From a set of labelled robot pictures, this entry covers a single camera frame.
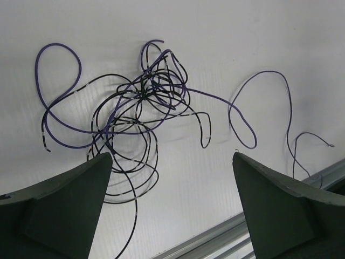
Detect purple cable bundle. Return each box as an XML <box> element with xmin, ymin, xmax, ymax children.
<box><xmin>34</xmin><ymin>39</ymin><xmax>211</xmax><ymax>259</ymax></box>

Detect aluminium mounting rail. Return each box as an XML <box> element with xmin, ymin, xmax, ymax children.
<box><xmin>155</xmin><ymin>159</ymin><xmax>344</xmax><ymax>259</ymax></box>

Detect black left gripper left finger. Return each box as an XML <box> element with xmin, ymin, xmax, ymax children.
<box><xmin>1</xmin><ymin>153</ymin><xmax>112</xmax><ymax>258</ymax></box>

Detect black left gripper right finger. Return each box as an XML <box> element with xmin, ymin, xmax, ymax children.
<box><xmin>232</xmin><ymin>152</ymin><xmax>344</xmax><ymax>258</ymax></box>

